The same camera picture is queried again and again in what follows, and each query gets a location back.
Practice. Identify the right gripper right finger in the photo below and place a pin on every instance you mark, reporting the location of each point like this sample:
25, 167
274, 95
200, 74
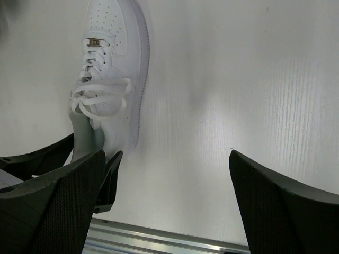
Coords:
280, 214

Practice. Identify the white sneaker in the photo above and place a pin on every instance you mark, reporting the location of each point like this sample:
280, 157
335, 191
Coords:
104, 105

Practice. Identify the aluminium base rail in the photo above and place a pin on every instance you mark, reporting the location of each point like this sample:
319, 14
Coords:
114, 237

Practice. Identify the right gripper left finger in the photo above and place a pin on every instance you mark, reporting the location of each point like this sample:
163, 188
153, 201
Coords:
52, 213

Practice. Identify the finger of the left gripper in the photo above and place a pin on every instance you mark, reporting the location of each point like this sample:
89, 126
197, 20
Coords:
108, 190
39, 162

